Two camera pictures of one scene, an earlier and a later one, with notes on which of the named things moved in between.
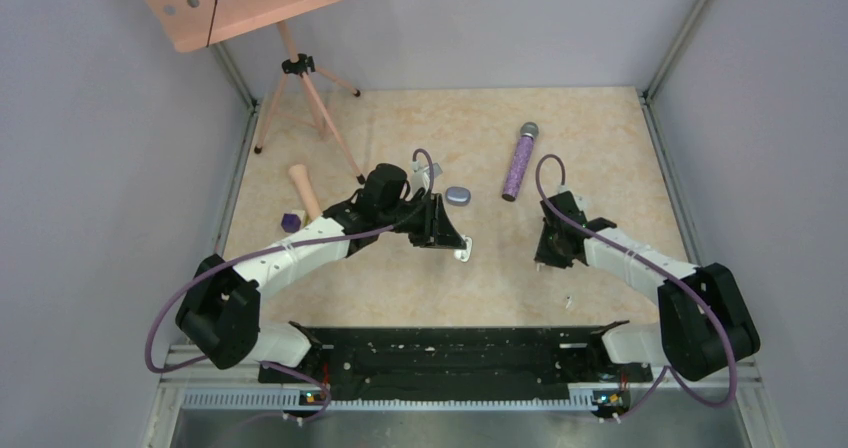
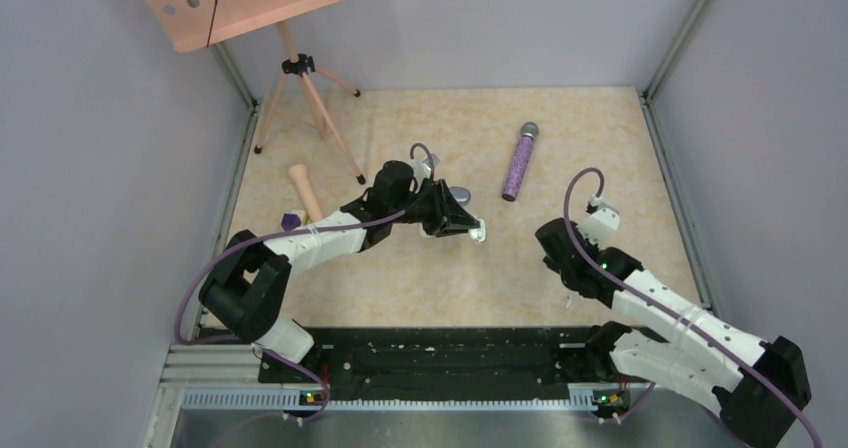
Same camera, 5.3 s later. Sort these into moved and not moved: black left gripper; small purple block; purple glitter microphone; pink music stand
Moved: black left gripper
Not moved: pink music stand; small purple block; purple glitter microphone
